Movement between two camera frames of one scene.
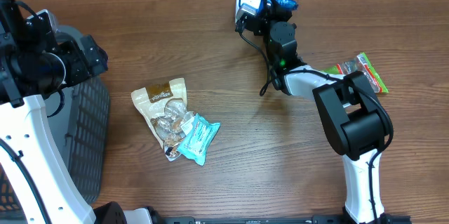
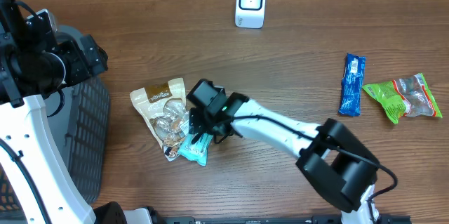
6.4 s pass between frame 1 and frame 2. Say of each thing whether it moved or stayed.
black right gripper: moved
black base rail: stayed
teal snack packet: stayed
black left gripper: stayed
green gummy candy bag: moved
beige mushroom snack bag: stayed
